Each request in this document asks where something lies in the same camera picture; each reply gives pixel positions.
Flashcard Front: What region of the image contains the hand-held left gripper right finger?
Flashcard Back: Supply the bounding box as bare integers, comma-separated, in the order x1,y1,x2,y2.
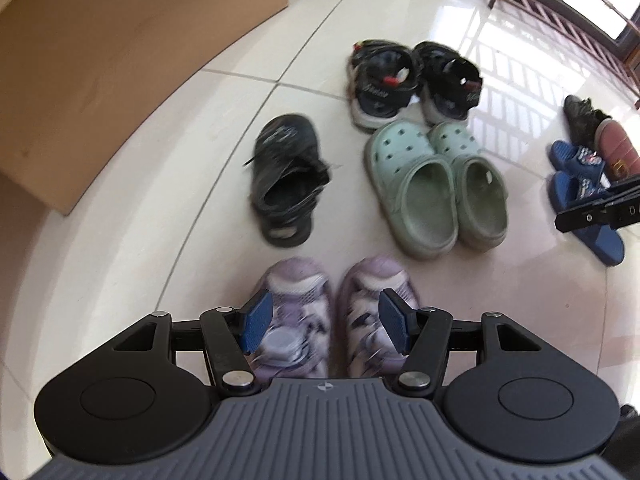
378,287,538,397

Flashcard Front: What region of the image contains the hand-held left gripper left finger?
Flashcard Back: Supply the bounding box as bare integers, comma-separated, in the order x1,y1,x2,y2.
111,291,275,397

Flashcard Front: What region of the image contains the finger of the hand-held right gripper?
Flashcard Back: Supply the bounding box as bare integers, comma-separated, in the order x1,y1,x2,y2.
556,199,624,234

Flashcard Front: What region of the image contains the blue slipper car print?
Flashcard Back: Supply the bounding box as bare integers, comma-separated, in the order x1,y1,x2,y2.
550,140,608,181
550,170,626,266

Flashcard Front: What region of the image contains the purple mesh sneaker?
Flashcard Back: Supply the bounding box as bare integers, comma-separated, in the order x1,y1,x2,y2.
340,256,426,378
247,257,333,380

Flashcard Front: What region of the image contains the pale green clog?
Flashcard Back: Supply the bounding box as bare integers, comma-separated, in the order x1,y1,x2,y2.
429,122,508,252
364,120,460,261

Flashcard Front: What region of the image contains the black sport sandal white sole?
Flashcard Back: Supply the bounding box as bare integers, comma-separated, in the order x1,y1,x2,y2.
347,39,423,131
412,41,485,126

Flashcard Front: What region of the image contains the brown cardboard box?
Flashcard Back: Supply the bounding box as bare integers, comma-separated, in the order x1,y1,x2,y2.
0,0,291,217

